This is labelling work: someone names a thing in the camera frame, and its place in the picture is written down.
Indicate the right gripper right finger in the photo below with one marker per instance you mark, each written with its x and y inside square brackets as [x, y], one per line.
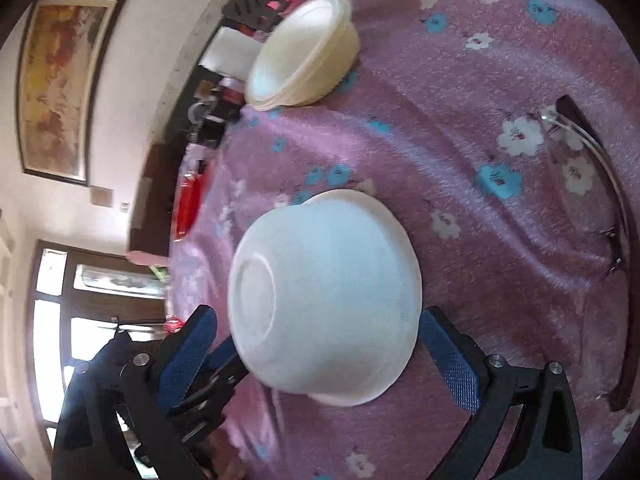
[545, 443]

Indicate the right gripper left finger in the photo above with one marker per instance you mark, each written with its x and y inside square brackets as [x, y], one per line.
[89, 443]

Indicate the white paper bowl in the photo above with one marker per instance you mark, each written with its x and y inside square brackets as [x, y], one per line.
[324, 298]

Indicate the red scalloped plate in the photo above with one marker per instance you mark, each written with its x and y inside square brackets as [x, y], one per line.
[193, 187]

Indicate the beige bowl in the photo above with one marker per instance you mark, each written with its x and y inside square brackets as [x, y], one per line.
[305, 57]

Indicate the wooden door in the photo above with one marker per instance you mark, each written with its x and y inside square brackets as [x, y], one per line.
[77, 300]

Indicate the glass bowl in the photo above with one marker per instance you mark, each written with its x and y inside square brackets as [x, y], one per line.
[589, 188]

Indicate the framed horse painting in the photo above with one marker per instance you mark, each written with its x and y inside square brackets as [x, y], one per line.
[62, 52]

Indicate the purple floral tablecloth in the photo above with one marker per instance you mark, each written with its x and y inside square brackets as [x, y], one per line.
[438, 120]

